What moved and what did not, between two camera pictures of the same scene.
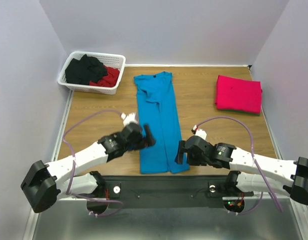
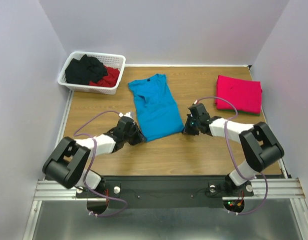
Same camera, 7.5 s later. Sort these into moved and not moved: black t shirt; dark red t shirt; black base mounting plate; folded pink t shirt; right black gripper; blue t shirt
Moved: right black gripper; blue t shirt
Not moved: black base mounting plate; black t shirt; dark red t shirt; folded pink t shirt
